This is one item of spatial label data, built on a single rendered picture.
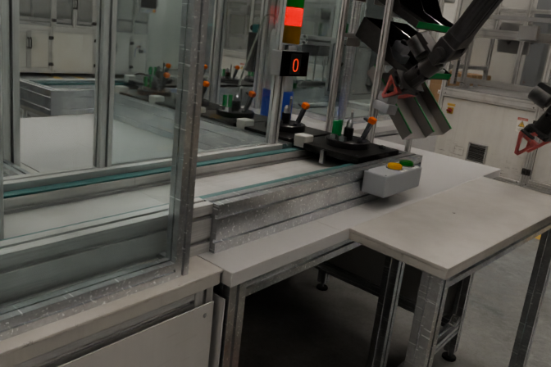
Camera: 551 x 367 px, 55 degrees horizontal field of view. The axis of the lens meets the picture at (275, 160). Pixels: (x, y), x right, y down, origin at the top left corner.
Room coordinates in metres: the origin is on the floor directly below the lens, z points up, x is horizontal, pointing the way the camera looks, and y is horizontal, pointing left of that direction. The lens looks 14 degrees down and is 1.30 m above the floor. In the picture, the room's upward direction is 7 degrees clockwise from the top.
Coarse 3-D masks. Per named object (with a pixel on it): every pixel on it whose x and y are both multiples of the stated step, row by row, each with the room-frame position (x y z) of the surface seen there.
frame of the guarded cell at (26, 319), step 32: (192, 0) 0.83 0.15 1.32; (192, 32) 0.83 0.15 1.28; (192, 64) 0.83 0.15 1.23; (192, 96) 0.84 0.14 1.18; (192, 128) 0.85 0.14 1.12; (192, 160) 0.84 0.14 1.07; (192, 192) 0.85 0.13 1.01; (96, 288) 0.71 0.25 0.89; (128, 288) 0.76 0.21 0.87; (0, 320) 0.60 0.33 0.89; (32, 320) 0.64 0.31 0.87
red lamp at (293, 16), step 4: (288, 8) 1.53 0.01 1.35; (292, 8) 1.52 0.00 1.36; (296, 8) 1.52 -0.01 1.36; (300, 8) 1.53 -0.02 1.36; (288, 12) 1.53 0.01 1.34; (292, 12) 1.52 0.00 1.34; (296, 12) 1.52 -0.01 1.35; (300, 12) 1.53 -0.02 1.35; (288, 16) 1.53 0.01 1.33; (292, 16) 1.52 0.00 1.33; (296, 16) 1.52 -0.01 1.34; (300, 16) 1.53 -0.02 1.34; (288, 20) 1.53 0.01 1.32; (292, 20) 1.52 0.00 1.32; (296, 20) 1.52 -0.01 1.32; (300, 20) 1.53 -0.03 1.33; (288, 24) 1.53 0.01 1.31; (292, 24) 1.52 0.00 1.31; (296, 24) 1.52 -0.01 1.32; (300, 24) 1.53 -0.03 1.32
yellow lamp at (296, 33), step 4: (284, 28) 1.54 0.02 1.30; (288, 28) 1.52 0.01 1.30; (292, 28) 1.52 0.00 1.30; (296, 28) 1.52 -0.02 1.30; (300, 28) 1.54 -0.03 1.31; (284, 32) 1.54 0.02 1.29; (288, 32) 1.52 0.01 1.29; (292, 32) 1.52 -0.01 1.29; (296, 32) 1.52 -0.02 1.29; (300, 32) 1.54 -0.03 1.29; (284, 36) 1.53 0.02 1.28; (288, 36) 1.52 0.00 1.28; (292, 36) 1.52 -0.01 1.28; (296, 36) 1.53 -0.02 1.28; (284, 40) 1.53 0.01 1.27; (288, 40) 1.52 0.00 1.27; (292, 40) 1.52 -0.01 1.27; (296, 40) 1.53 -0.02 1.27
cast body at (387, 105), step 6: (390, 90) 1.69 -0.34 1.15; (378, 96) 1.69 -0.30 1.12; (396, 96) 1.68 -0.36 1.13; (378, 102) 1.68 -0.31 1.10; (384, 102) 1.67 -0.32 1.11; (390, 102) 1.67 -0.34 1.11; (378, 108) 1.68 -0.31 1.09; (384, 108) 1.66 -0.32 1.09; (390, 108) 1.66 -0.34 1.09; (396, 108) 1.67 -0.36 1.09; (390, 114) 1.66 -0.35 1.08
